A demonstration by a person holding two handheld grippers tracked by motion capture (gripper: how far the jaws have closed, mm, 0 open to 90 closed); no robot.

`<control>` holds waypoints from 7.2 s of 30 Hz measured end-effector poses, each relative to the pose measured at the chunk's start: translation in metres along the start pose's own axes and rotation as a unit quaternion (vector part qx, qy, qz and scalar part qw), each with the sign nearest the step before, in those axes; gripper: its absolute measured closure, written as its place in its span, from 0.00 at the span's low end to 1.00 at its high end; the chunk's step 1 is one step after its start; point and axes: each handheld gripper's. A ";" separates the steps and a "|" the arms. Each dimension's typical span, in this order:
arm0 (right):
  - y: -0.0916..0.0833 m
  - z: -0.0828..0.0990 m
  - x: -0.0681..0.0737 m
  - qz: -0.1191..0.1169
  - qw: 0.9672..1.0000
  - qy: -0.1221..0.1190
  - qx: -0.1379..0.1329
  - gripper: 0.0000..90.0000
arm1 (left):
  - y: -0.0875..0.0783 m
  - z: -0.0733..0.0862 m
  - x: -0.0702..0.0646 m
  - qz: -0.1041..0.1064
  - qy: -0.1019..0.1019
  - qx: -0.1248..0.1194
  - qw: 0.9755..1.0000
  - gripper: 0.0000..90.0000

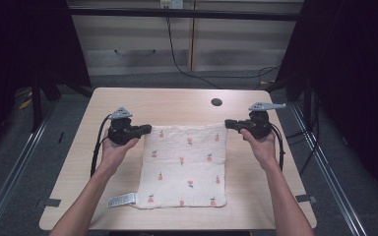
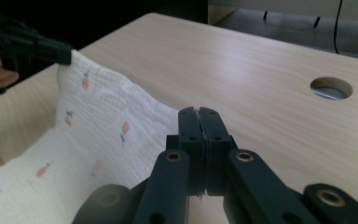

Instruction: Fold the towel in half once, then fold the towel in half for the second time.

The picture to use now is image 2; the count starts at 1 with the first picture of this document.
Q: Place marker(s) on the white printed muslin cloth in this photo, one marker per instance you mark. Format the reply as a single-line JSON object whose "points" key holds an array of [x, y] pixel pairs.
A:
{"points": [[99, 130]]}

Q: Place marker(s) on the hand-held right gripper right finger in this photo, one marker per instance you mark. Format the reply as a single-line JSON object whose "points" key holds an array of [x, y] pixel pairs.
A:
{"points": [[216, 137]]}

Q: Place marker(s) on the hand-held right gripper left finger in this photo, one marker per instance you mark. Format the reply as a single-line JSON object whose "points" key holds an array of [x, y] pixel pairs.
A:
{"points": [[192, 137]]}

